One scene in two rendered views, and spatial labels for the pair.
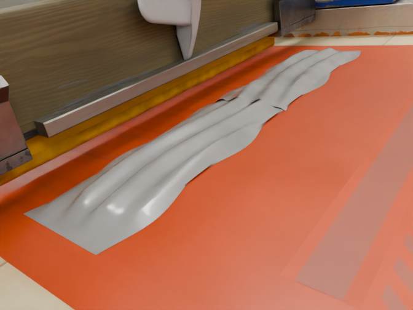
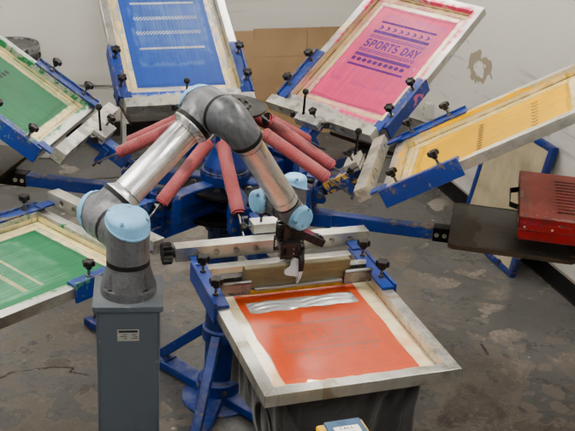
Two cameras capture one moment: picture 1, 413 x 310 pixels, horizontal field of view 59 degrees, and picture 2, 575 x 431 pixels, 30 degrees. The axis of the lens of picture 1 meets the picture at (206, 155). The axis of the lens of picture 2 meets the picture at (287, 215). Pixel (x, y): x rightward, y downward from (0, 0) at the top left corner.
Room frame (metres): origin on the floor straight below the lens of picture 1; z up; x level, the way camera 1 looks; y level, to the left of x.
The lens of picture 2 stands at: (-2.40, -1.37, 2.59)
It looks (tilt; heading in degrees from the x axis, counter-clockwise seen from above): 24 degrees down; 27
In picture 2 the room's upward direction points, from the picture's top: 3 degrees clockwise
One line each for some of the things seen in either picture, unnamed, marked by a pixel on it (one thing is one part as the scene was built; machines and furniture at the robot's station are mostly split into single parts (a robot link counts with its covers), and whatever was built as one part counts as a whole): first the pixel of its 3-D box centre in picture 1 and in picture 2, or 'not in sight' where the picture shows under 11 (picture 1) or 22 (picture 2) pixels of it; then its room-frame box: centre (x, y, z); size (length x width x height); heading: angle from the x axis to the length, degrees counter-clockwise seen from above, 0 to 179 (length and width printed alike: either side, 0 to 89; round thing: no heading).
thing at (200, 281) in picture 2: not in sight; (209, 291); (0.15, 0.23, 0.97); 0.30 x 0.05 x 0.07; 47
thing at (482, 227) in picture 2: not in sight; (394, 224); (1.11, 0.00, 0.91); 1.34 x 0.40 x 0.08; 107
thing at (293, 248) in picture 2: not in sight; (290, 238); (0.32, 0.03, 1.15); 0.09 x 0.08 x 0.12; 137
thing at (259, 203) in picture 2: not in sight; (271, 200); (0.23, 0.06, 1.30); 0.11 x 0.11 x 0.08; 65
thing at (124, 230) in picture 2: not in sight; (126, 233); (-0.32, 0.19, 1.37); 0.13 x 0.12 x 0.14; 65
